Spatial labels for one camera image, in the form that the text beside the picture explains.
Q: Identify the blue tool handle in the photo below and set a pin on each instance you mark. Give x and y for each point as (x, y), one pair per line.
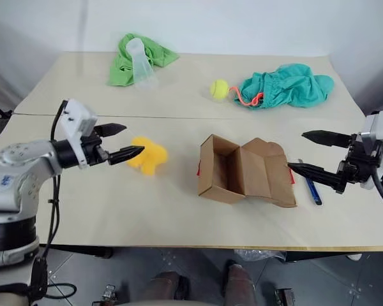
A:
(315, 194)

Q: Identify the brown cardboard box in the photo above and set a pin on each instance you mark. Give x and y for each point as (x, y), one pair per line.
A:
(255, 172)

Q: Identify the dark metal foot block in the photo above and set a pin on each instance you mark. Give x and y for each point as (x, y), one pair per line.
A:
(284, 298)
(109, 293)

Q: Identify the clear plastic bag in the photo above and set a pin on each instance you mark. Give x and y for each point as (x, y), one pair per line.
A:
(258, 255)

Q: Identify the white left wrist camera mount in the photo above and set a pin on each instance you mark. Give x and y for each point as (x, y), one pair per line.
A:
(76, 121)

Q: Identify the yellow soft toy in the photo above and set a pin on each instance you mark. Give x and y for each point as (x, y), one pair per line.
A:
(150, 156)

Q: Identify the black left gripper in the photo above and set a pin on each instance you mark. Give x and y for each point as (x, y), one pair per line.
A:
(94, 150)

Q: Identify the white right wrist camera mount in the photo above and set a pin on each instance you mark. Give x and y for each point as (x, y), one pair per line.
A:
(379, 130)

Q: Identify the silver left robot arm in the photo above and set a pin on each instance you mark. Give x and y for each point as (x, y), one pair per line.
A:
(16, 178)

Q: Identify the teal cloth bag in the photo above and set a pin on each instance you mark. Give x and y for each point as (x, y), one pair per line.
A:
(290, 86)

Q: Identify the light green cloth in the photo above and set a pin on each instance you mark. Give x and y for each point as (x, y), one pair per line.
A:
(159, 52)

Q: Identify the yellow tennis ball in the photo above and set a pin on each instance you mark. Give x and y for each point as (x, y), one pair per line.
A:
(219, 89)

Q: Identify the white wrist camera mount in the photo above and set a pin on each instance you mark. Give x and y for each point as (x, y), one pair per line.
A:
(76, 121)
(379, 130)

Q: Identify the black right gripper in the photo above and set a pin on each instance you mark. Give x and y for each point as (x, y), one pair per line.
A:
(357, 165)

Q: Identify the black tripod leg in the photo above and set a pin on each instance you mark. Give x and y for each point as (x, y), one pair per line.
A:
(0, 110)

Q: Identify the red adhesive tape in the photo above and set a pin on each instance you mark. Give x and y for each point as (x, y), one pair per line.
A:
(292, 177)
(198, 169)

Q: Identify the brown rounded shape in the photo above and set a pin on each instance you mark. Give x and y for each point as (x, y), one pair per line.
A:
(241, 280)
(166, 283)

